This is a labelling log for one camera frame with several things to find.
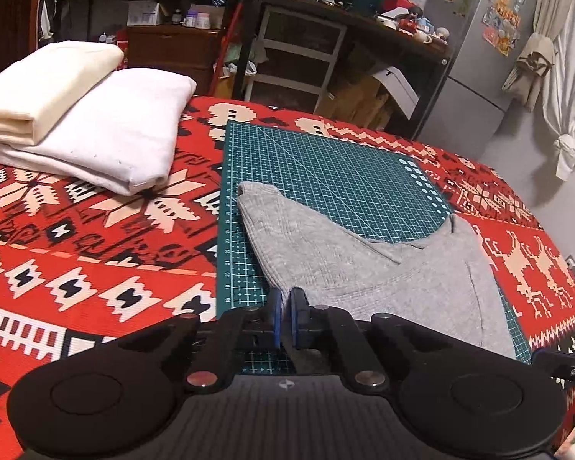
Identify grey polo shirt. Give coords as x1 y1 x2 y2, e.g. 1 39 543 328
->
237 182 516 358

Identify white pink stool cushion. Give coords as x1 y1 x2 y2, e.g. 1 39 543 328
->
554 427 575 460

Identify red patterned christmas tablecloth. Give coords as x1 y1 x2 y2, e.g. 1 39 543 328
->
0 97 575 459

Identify leaning cardboard sheets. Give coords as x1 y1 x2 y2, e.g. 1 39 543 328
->
315 76 393 131

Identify folded white towel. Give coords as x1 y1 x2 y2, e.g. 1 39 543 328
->
0 67 197 196

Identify white box on cardboard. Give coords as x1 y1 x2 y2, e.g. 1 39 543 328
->
373 67 419 120

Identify white drawer shelf unit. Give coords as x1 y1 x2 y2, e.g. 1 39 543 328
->
244 5 346 113

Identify dark wooden drawer cabinet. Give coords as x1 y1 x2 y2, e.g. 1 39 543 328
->
127 25 221 95

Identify folded cream towel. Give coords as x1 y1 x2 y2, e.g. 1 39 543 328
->
0 41 124 145

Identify beige hanging bag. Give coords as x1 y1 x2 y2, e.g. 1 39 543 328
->
502 33 556 111

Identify silver refrigerator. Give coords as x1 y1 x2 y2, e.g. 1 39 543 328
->
419 0 537 159

